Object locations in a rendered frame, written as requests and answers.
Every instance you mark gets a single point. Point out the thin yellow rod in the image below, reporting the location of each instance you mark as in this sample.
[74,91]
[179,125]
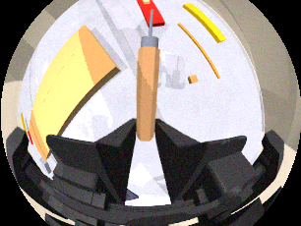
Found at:
[201,48]

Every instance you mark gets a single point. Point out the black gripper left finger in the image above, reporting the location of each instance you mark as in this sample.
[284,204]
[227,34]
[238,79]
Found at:
[110,157]

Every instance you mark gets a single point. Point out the cream floor panel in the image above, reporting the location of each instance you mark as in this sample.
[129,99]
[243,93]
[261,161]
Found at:
[79,70]

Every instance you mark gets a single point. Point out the small orange block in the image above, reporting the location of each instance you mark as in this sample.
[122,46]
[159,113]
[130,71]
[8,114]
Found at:
[192,79]

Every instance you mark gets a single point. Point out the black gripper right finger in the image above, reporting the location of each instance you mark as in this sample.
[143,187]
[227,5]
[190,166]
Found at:
[184,158]

